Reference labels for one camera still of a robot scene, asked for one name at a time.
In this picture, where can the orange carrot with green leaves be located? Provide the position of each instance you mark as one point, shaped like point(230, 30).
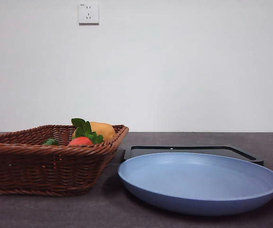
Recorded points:
point(80, 141)

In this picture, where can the blue round plate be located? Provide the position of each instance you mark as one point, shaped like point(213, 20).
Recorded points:
point(198, 180)

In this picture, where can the yellow-brown potato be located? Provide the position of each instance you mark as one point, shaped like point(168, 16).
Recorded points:
point(104, 131)

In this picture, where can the black flat tray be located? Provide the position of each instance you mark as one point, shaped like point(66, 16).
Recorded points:
point(127, 154)

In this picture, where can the green vegetable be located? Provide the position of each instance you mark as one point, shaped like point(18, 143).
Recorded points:
point(50, 142)

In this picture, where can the brown wicker basket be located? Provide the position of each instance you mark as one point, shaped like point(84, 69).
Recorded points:
point(43, 171)

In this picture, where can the white wall socket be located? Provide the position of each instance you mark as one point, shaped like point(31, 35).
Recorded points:
point(88, 13)

